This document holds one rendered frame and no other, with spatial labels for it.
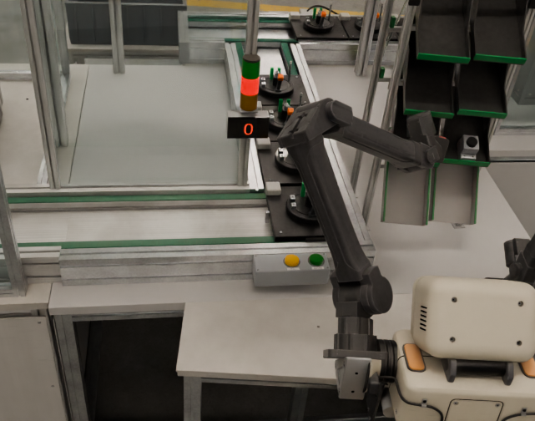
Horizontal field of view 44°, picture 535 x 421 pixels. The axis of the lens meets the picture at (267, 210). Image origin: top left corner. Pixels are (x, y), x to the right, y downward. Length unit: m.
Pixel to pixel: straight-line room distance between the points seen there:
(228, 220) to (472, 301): 0.98
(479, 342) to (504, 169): 1.59
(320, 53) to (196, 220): 1.29
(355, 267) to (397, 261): 0.74
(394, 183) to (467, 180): 0.23
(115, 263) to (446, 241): 1.04
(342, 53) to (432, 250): 1.25
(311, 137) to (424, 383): 0.51
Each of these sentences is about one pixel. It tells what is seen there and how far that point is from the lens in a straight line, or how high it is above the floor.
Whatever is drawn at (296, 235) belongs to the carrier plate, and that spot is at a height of 0.97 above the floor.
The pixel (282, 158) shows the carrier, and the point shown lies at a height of 1.00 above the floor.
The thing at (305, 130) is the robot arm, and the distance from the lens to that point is 1.27.
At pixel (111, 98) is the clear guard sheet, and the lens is 1.94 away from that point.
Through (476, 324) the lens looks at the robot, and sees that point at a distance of 1.29.
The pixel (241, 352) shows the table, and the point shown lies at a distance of 1.77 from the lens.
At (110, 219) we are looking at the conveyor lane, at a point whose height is 0.92.
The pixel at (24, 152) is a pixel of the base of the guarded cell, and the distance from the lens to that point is 2.49.
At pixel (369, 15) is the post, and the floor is 1.14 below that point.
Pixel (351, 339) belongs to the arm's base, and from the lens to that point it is 1.34.
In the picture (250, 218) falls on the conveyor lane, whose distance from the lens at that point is 2.06.
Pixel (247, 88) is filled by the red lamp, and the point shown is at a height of 1.33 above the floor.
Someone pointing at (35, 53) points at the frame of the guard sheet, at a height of 1.41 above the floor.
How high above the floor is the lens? 2.24
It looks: 39 degrees down
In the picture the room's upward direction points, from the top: 6 degrees clockwise
